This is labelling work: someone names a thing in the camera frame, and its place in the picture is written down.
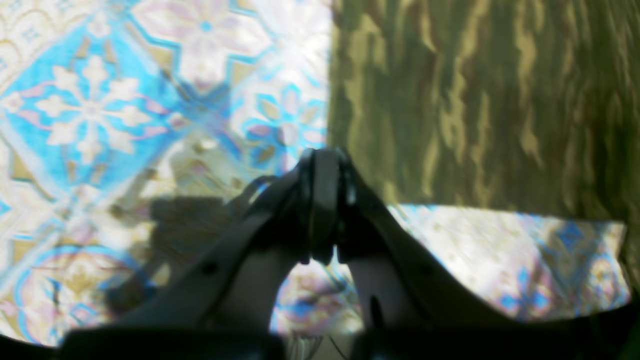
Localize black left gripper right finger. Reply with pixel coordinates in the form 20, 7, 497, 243
328, 149, 639, 360

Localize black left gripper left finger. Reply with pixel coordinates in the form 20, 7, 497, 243
65, 149, 330, 360

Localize camouflage T-shirt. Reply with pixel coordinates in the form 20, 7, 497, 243
327, 0, 640, 289

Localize patterned tile tablecloth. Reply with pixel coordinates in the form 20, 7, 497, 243
1, 0, 639, 346

